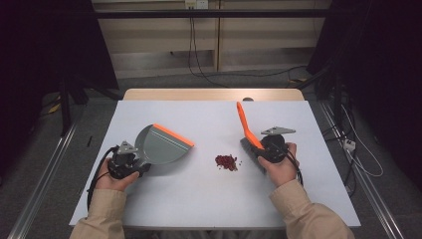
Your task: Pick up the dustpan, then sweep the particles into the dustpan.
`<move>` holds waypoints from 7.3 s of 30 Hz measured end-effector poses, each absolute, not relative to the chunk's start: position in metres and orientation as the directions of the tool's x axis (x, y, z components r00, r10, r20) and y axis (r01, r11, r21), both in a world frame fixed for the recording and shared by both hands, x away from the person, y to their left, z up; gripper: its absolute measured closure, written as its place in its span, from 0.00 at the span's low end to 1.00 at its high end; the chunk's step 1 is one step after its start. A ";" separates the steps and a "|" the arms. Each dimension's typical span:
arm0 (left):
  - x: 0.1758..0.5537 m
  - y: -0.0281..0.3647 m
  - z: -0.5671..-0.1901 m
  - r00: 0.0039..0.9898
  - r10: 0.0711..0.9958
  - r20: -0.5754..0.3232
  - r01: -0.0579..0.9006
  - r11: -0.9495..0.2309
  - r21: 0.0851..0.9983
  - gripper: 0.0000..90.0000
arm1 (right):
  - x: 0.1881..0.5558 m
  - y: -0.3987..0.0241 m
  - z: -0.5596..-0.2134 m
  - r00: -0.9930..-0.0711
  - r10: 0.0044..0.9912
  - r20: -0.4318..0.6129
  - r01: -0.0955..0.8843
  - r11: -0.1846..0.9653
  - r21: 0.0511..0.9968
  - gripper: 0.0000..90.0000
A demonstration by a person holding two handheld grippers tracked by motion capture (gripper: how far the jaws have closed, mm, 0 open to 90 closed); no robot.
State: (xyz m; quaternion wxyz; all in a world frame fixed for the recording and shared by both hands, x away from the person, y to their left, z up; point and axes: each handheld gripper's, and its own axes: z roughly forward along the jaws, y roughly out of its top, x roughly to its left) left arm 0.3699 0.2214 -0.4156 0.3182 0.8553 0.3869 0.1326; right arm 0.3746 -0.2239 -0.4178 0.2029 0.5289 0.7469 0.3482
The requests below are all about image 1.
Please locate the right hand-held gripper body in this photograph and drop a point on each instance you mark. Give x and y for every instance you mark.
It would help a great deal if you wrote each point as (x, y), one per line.
(275, 147)

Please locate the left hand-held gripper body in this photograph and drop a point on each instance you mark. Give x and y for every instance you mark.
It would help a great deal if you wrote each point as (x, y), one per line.
(122, 164)

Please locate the orange brush with grey bristles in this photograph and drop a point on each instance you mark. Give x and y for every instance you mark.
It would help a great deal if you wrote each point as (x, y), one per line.
(247, 127)

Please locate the grey dustpan with orange edge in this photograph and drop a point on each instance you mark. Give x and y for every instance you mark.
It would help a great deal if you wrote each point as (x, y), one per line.
(162, 146)

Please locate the red and green beans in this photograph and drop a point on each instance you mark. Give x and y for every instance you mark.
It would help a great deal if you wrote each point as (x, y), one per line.
(226, 162)

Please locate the person's left hand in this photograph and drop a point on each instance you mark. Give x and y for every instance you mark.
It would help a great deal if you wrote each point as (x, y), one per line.
(112, 184)

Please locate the person's right hand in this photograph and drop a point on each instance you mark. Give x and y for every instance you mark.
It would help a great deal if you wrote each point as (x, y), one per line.
(282, 172)

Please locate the small black floor item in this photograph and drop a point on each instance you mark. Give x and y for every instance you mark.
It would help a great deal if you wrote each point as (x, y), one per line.
(89, 141)

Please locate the dark table grommet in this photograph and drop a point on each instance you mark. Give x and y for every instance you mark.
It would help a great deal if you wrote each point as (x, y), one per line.
(248, 99)

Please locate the white table board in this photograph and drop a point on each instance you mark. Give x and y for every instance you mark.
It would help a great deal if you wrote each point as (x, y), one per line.
(205, 199)

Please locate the yellow floor tape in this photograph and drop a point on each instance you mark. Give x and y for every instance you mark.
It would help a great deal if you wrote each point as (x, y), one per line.
(298, 80)
(54, 108)

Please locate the white power adapter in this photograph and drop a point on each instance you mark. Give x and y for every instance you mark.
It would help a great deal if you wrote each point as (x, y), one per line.
(349, 144)

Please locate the black metal stand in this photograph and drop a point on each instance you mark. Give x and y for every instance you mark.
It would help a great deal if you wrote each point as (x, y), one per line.
(337, 106)
(65, 109)

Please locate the light wooden table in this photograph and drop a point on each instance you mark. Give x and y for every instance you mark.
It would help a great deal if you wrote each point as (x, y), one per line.
(199, 94)

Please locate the black curtain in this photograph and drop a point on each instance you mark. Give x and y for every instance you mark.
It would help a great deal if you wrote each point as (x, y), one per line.
(40, 49)
(381, 66)

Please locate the black horizontal bar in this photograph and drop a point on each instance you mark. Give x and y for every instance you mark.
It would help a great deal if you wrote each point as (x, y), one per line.
(212, 13)

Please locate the metal floor rail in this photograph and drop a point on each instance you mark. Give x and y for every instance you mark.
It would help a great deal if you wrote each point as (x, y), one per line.
(365, 186)
(43, 186)

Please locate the white wall outlet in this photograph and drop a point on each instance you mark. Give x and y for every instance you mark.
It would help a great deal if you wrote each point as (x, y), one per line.
(196, 4)

